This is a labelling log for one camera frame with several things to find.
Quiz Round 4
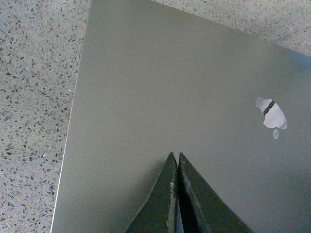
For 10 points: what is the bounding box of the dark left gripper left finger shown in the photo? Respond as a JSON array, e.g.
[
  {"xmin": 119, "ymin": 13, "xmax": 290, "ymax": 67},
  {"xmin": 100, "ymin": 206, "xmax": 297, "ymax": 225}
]
[{"xmin": 125, "ymin": 152, "xmax": 178, "ymax": 233}]

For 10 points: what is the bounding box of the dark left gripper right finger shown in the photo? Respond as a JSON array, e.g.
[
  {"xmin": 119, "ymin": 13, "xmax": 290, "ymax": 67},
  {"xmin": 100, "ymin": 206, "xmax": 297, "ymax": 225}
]
[{"xmin": 178, "ymin": 153, "xmax": 253, "ymax": 233}]

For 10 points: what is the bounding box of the grey laptop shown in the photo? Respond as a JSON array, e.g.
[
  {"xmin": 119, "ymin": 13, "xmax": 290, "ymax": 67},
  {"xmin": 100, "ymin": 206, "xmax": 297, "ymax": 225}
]
[{"xmin": 52, "ymin": 0, "xmax": 311, "ymax": 233}]

